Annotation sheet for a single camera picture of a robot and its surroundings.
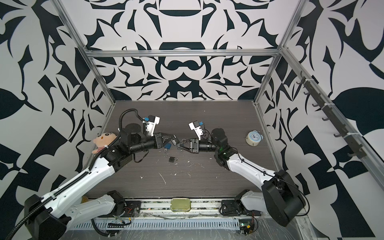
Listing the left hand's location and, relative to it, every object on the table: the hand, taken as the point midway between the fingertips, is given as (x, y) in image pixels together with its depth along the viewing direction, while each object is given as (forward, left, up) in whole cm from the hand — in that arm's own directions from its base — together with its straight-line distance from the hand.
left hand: (174, 133), depth 68 cm
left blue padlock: (-5, +3, -2) cm, 6 cm away
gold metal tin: (-24, -2, -24) cm, 34 cm away
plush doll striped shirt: (+10, +45, -20) cm, 50 cm away
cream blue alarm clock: (+11, -48, -25) cm, 55 cm away
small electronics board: (-34, -33, -29) cm, 55 cm away
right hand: (-5, -2, -4) cm, 7 cm away
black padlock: (-2, 0, -4) cm, 4 cm away
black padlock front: (0, +4, -28) cm, 28 cm away
